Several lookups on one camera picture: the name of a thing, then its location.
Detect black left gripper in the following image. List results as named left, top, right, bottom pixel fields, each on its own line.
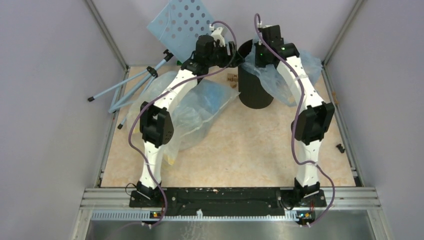
left=205, top=41, right=244, bottom=69

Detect black plastic trash bin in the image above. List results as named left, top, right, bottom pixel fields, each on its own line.
left=235, top=39, right=276, bottom=110

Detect light blue trash bag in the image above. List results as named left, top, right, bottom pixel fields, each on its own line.
left=246, top=39, right=325, bottom=110

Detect translucent yellowish trash bag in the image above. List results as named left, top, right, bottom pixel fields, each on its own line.
left=126, top=71, right=239, bottom=165

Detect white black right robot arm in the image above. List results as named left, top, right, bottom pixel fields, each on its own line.
left=254, top=23, right=335, bottom=206

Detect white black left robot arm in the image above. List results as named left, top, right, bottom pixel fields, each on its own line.
left=134, top=35, right=241, bottom=207

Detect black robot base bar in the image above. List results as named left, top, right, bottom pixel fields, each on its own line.
left=129, top=187, right=327, bottom=217

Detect small wooden blocks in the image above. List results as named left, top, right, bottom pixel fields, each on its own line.
left=226, top=73, right=239, bottom=89

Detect light blue perforated stand plate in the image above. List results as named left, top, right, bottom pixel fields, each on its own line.
left=147, top=0, right=214, bottom=62

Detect light blue tripod legs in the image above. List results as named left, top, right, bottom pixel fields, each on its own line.
left=87, top=49, right=174, bottom=113

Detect small black clip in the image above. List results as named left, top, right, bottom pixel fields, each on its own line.
left=335, top=143, right=346, bottom=154

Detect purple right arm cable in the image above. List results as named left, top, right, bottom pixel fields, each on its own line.
left=253, top=13, right=336, bottom=226

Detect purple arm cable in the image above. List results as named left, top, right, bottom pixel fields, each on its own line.
left=253, top=13, right=336, bottom=226
left=127, top=20, right=239, bottom=226

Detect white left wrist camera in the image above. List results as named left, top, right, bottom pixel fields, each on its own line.
left=209, top=24, right=229, bottom=52

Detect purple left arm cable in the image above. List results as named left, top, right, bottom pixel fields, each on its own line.
left=127, top=20, right=239, bottom=226

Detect white slotted cable duct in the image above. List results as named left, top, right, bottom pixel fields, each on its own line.
left=91, top=210, right=299, bottom=222

